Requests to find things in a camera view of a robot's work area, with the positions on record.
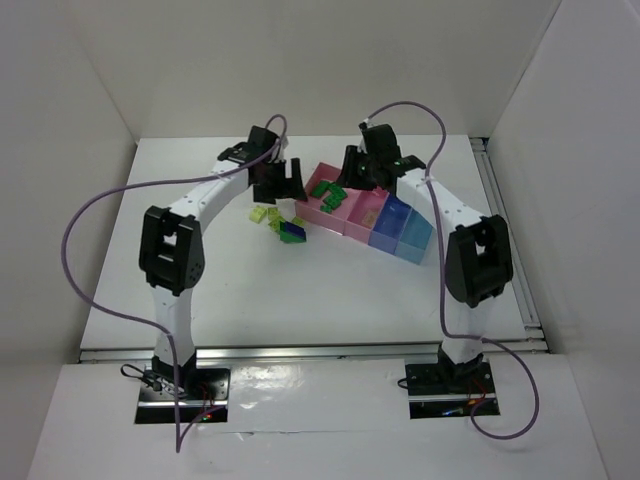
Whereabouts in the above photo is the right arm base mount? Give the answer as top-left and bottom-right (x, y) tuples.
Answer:
(396, 362), (500, 420)

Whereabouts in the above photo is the light blue container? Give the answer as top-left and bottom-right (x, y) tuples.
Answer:
(394, 210), (433, 265)

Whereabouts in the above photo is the aluminium side rail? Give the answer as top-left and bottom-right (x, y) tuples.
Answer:
(469, 135), (551, 354)

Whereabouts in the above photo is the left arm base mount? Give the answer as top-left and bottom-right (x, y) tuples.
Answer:
(120, 364), (231, 425)

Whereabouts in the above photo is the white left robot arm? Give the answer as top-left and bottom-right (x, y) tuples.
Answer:
(139, 126), (306, 388)

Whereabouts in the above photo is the large pink container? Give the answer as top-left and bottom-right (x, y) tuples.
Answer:
(294, 162), (363, 235)

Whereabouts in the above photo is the dark blue lego brick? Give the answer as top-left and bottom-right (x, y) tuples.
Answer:
(279, 222), (307, 243)

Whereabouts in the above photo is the aluminium front rail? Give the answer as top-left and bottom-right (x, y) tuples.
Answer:
(79, 341), (549, 362)

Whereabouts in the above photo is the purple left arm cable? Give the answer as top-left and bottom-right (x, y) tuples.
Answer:
(58, 114), (291, 454)

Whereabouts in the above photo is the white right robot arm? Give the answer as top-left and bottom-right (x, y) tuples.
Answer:
(337, 121), (513, 382)

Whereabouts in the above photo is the purple blue container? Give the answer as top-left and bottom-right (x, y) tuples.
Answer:
(368, 196), (411, 255)

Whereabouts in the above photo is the green 2x4 lego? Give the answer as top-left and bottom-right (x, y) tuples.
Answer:
(328, 183), (348, 200)

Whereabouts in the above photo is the beige lego brick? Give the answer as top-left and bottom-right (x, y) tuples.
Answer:
(362, 211), (377, 228)

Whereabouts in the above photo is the green sloped lego piece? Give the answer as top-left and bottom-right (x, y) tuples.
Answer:
(310, 180), (331, 199)

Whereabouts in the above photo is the green stepped lego assembly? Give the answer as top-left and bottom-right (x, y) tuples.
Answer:
(323, 195), (342, 210)

